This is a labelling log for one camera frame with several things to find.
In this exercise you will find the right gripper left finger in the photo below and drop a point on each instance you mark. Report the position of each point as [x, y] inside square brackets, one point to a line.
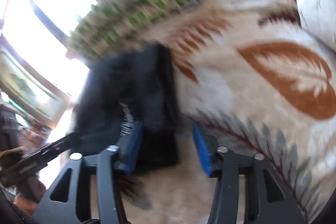
[68, 198]

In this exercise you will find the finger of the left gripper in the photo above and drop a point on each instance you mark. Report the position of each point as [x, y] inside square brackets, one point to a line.
[39, 159]

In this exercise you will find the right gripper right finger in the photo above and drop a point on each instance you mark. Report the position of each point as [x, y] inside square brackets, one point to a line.
[247, 183]

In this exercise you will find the black pants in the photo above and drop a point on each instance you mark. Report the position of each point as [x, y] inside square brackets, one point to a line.
[132, 86]

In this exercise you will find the left hand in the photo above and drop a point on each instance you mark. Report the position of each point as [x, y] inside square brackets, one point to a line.
[27, 205]

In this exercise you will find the floral quilted bedspread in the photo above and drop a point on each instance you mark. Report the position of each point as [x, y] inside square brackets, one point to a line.
[248, 71]

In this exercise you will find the green patterned folded quilt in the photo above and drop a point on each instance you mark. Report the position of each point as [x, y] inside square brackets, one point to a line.
[110, 22]

